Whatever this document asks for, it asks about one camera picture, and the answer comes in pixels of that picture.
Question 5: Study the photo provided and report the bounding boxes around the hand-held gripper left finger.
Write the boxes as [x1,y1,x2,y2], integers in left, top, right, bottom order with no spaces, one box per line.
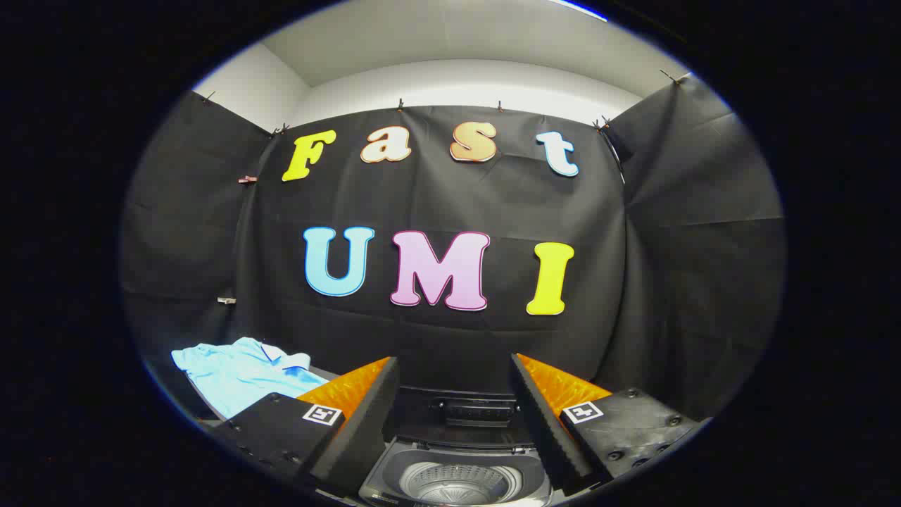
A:
[212,356,401,497]

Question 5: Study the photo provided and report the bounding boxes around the grey washing machine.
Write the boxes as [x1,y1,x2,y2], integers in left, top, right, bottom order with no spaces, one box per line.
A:
[359,384,554,507]

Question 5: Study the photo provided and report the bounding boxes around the grey box stand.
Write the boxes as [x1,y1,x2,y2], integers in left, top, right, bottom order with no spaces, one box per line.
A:
[189,365,340,425]

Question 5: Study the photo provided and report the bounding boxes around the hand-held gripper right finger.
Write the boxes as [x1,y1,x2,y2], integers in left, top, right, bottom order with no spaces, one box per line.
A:
[510,352,705,494]

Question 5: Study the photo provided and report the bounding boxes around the dark glass washing machine lid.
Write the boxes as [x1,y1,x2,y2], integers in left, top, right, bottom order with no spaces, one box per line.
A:
[393,384,527,449]

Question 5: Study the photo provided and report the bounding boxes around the light blue polo shirt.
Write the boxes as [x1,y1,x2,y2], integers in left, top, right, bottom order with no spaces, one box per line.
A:
[171,337,330,420]

